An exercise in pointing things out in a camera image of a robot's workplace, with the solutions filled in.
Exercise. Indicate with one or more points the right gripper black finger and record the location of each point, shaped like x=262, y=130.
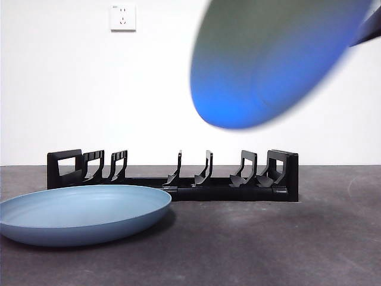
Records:
x=370, y=29

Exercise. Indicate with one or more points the pale green round plate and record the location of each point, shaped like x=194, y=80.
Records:
x=262, y=65

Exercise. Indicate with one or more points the light blue round plate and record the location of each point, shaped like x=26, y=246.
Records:
x=83, y=214

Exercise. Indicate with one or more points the black plastic plate rack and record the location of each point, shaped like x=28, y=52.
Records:
x=223, y=193

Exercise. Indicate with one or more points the white wall socket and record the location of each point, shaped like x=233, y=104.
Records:
x=123, y=18

